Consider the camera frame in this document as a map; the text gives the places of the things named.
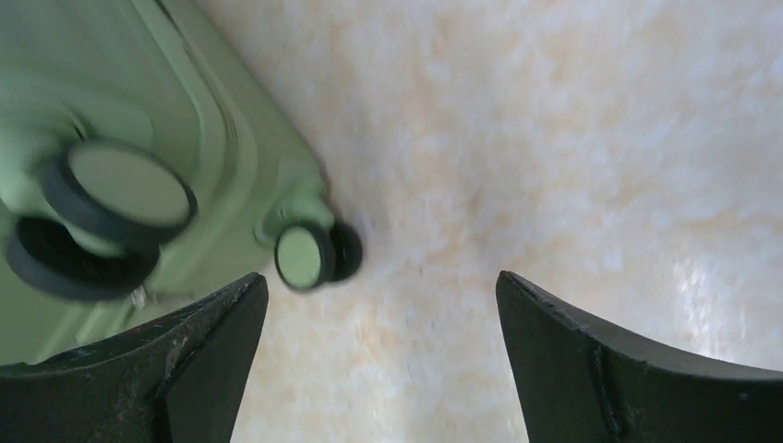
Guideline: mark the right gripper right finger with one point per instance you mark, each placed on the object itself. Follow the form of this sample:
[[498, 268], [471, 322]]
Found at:
[[580, 378]]

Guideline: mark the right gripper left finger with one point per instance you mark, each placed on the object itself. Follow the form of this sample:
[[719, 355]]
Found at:
[[177, 378]]

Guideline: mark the green suitcase blue lining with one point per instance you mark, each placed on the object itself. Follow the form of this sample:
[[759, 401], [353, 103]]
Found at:
[[142, 168]]

